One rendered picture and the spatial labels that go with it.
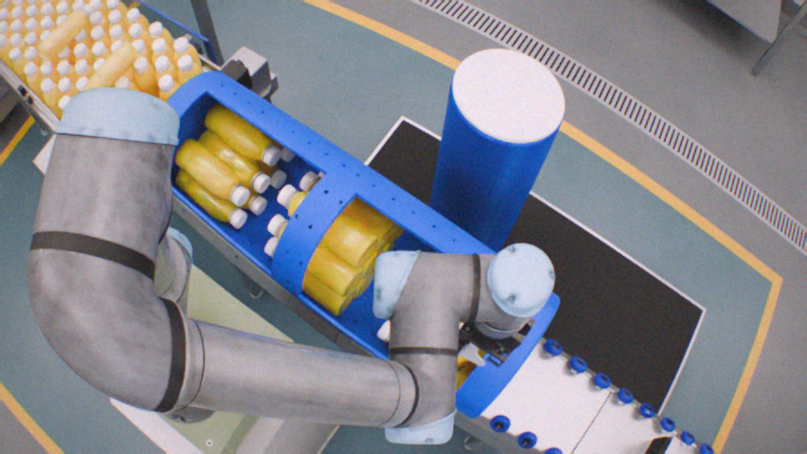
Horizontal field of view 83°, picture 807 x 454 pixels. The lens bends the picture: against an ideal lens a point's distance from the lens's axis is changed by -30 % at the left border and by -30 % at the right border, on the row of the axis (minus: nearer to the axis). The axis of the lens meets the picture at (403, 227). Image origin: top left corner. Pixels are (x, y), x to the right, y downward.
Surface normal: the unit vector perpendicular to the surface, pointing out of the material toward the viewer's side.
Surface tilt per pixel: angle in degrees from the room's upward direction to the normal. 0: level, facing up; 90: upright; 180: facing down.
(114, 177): 38
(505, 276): 1
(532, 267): 0
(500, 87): 0
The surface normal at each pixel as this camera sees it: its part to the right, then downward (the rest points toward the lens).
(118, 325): 0.72, 0.04
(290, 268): -0.46, 0.41
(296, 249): -0.32, 0.19
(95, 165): 0.32, -0.28
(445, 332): 0.53, -0.23
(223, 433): 0.00, -0.31
